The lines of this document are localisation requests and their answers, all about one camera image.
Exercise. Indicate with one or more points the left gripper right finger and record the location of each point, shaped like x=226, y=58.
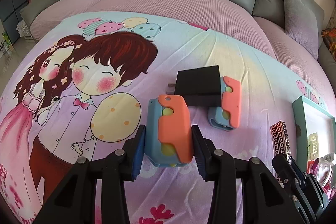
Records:
x=264, y=199

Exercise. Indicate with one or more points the dark cabinet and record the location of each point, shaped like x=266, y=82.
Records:
x=10, y=17

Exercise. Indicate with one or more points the orange patterned bag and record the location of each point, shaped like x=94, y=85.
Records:
x=329, y=38

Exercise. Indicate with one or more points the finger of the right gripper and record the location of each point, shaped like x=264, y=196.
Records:
x=282, y=168
x=302, y=171

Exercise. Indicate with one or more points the purple grey cushion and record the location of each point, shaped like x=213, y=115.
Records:
x=303, y=23

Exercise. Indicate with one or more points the gold patterned lighter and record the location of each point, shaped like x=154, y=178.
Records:
x=281, y=144

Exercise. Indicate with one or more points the white plastic hair claw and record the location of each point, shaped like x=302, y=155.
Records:
x=312, y=147

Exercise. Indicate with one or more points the black power adapter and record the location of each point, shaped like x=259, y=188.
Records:
x=199, y=87

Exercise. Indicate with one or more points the cartoon printed bedsheet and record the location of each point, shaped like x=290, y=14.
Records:
x=84, y=89

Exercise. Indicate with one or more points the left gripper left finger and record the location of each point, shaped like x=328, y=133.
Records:
x=74, y=199

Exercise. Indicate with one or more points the blue orange toy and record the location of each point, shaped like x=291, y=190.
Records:
x=227, y=115
x=168, y=138

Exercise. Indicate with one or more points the pink sofa cover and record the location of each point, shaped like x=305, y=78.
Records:
x=220, y=15

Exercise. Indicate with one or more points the teal shallow box tray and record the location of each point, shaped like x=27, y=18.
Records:
x=311, y=118

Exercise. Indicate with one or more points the white clip device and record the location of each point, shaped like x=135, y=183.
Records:
x=325, y=170

